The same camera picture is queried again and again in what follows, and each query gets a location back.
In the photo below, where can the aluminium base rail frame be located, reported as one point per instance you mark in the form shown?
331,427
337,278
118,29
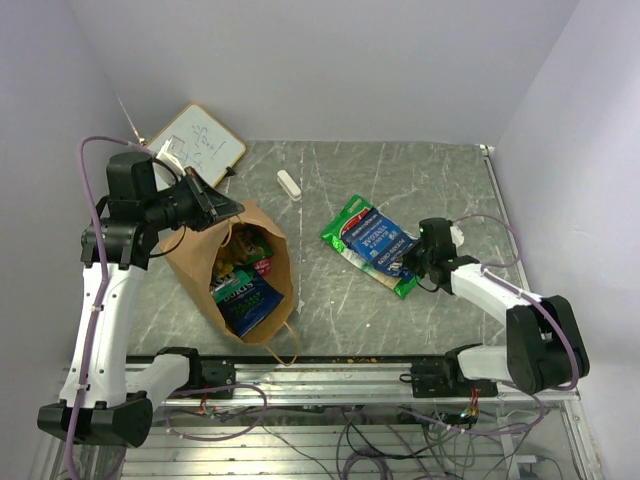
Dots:
353,418

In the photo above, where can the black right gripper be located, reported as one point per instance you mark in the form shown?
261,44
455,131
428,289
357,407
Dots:
409,262

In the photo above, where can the green snack packet in bag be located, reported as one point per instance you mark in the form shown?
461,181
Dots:
245,247

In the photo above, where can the small whiteboard yellow frame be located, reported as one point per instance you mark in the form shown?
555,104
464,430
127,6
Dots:
202,142

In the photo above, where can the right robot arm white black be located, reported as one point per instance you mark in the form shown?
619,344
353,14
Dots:
544,348

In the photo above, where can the white eraser block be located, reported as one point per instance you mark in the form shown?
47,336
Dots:
289,185

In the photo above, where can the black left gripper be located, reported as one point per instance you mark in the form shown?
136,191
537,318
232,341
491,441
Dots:
209,205

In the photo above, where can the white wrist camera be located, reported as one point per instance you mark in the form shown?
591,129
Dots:
457,236
167,157

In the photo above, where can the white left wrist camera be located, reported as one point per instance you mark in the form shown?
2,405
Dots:
167,157

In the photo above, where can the blue salt vinegar chips bag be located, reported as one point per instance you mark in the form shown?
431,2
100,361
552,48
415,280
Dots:
380,242

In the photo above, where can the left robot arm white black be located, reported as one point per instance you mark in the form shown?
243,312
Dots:
100,402

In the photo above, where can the green cassava chips bag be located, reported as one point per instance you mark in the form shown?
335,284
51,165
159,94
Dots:
355,209

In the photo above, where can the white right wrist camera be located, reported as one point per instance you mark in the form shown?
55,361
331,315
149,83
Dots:
457,236

